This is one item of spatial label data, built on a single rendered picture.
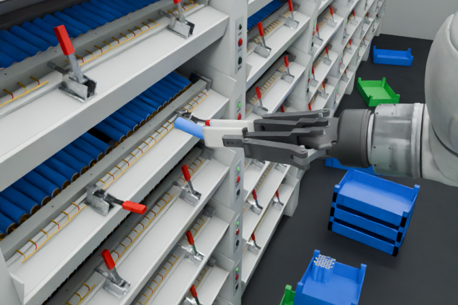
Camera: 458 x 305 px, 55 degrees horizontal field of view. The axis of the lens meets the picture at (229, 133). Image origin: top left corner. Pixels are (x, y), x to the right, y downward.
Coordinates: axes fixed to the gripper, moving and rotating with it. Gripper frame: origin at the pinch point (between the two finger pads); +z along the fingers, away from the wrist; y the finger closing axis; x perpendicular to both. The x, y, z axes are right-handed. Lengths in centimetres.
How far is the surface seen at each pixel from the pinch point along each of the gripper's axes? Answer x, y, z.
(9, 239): 2.9, 24.6, 20.2
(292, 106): 43, -101, 27
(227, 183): 32.0, -31.2, 21.3
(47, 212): 3.1, 18.6, 19.9
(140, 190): 9.1, 4.3, 16.2
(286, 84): 26, -82, 21
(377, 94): 102, -248, 17
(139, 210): 6.4, 11.9, 10.1
